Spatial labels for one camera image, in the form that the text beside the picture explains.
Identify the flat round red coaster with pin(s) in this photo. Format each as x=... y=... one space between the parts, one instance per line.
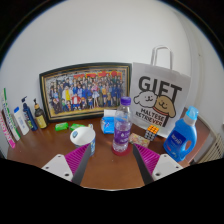
x=121 y=153

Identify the blue printed paper cup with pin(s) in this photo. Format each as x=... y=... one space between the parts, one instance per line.
x=81 y=136

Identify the green white tall tube box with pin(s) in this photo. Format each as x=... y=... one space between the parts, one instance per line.
x=10 y=116

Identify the small patterned packet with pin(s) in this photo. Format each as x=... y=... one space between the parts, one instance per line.
x=139 y=140

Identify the blue tissue pack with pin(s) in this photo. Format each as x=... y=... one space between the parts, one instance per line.
x=107 y=125

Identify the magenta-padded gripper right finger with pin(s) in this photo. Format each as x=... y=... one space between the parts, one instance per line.
x=164 y=166

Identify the amber pump bottle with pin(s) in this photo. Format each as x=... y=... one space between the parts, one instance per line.
x=40 y=118

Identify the white radiator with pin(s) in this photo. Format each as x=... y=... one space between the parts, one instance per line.
x=213 y=150

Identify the white paper gift bag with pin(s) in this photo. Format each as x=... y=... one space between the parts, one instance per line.
x=160 y=83

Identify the small green block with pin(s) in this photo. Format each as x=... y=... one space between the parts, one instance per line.
x=61 y=126
x=76 y=126

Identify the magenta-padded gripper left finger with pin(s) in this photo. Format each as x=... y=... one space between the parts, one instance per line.
x=59 y=166

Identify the clear purple-capped water bottle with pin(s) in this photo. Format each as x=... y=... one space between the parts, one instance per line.
x=122 y=130

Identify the white blue-capped lotion bottle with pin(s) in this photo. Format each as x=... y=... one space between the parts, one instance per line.
x=21 y=122

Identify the colourful puzzle cube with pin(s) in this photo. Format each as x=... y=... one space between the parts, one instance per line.
x=152 y=132

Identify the framed group photo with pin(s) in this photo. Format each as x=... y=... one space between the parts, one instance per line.
x=83 y=91

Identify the dark blue pump bottle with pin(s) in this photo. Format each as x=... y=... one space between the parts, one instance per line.
x=30 y=116

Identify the blue detergent bottle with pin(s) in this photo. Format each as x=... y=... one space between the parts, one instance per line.
x=180 y=140

